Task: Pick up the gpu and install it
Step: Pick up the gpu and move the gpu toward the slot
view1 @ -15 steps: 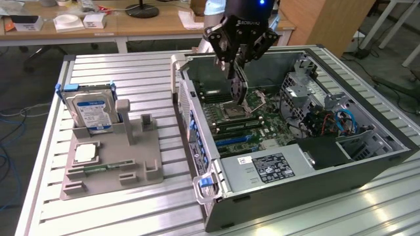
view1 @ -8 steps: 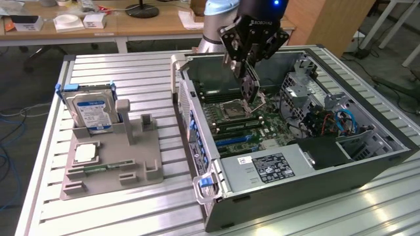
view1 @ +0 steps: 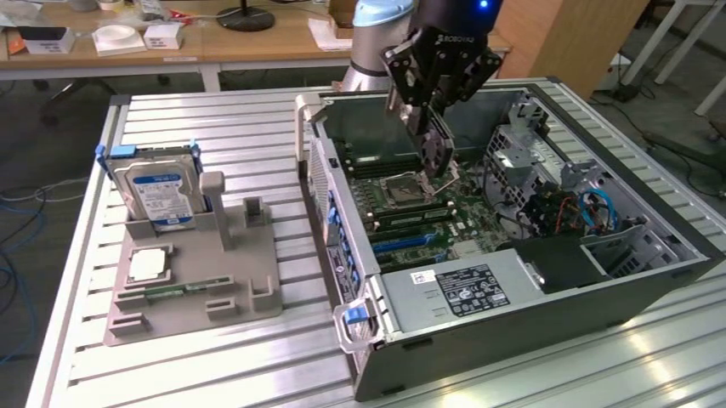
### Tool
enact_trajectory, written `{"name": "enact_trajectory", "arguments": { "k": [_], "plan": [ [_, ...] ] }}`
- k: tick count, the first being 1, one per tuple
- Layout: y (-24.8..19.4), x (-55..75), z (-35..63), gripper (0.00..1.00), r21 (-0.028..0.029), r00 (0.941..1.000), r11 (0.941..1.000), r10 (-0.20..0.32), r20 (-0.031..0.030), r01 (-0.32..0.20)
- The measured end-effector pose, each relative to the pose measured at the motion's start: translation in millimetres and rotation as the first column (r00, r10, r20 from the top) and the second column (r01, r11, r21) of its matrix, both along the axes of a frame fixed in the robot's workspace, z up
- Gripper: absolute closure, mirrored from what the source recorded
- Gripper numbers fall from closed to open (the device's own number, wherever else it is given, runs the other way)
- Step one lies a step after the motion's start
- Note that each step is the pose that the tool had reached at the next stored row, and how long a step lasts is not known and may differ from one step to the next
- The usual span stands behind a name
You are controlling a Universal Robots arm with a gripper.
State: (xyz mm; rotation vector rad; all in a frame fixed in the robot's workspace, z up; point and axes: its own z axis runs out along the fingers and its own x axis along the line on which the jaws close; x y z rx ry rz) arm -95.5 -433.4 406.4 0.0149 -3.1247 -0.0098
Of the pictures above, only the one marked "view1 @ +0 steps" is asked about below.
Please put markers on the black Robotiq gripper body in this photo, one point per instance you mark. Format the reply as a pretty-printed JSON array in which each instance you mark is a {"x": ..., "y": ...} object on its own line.
[{"x": 454, "y": 40}]

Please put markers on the black graphics card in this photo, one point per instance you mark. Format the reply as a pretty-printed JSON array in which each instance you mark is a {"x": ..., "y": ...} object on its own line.
[{"x": 439, "y": 149}]

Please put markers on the white paper stack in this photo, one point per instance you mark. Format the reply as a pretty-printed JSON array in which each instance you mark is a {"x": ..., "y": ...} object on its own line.
[{"x": 328, "y": 36}]

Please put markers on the wooden cabinet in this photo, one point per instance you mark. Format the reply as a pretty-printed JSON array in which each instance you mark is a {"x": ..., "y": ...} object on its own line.
[{"x": 567, "y": 38}]

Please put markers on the metal drive cage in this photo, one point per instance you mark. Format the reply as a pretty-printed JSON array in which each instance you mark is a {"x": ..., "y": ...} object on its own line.
[{"x": 519, "y": 161}]

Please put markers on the metal socket cover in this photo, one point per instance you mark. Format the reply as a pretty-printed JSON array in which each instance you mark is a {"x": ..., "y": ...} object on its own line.
[{"x": 451, "y": 183}]

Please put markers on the wooden desk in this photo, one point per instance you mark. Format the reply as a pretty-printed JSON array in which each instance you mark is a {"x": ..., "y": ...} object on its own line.
[{"x": 255, "y": 42}]

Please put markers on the black installed RAM stick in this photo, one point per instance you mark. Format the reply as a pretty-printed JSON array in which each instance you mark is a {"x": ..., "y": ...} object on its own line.
[
  {"x": 409, "y": 212},
  {"x": 419, "y": 221}
]

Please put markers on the black lamp base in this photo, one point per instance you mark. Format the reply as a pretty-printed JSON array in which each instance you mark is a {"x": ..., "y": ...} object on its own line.
[{"x": 244, "y": 19}]

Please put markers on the green motherboard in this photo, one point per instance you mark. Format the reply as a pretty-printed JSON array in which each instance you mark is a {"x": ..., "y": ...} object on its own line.
[{"x": 467, "y": 212}]

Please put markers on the blue expansion slot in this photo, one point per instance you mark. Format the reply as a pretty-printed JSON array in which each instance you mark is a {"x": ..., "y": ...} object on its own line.
[{"x": 399, "y": 243}]

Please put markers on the small white box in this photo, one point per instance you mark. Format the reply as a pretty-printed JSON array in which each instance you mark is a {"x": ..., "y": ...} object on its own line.
[{"x": 163, "y": 36}]

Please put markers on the metal disk bay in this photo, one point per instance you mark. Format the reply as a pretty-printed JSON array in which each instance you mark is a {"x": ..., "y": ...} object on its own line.
[{"x": 630, "y": 251}]

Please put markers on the hard disk in blue caddy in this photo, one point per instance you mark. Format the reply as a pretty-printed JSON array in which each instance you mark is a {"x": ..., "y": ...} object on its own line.
[{"x": 159, "y": 191}]

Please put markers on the white round holder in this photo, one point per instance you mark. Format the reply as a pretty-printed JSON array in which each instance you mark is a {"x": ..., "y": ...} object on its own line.
[{"x": 118, "y": 39}]

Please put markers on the grey power supply unit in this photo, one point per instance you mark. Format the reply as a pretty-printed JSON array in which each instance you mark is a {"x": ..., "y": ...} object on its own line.
[{"x": 409, "y": 306}]

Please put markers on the blue case latch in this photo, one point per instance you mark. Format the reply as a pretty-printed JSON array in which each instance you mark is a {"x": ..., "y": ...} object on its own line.
[{"x": 355, "y": 315}]

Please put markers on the grey plastic parts rack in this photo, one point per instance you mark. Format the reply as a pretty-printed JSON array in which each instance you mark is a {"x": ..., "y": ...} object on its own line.
[{"x": 199, "y": 297}]

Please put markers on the silver CPU chip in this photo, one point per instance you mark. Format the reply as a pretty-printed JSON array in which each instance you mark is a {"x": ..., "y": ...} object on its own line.
[{"x": 148, "y": 265}]

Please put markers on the open black PC case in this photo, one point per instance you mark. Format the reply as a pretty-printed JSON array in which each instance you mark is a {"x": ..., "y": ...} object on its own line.
[{"x": 510, "y": 340}]

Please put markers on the white box with black lid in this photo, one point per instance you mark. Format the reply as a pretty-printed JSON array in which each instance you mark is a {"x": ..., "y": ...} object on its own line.
[{"x": 46, "y": 40}]

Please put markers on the green RAM stick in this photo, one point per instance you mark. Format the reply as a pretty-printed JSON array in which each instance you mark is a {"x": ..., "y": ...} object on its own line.
[{"x": 170, "y": 291}]

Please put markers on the white table frame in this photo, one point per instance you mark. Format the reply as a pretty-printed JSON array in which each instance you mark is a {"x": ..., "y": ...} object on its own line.
[{"x": 671, "y": 42}]

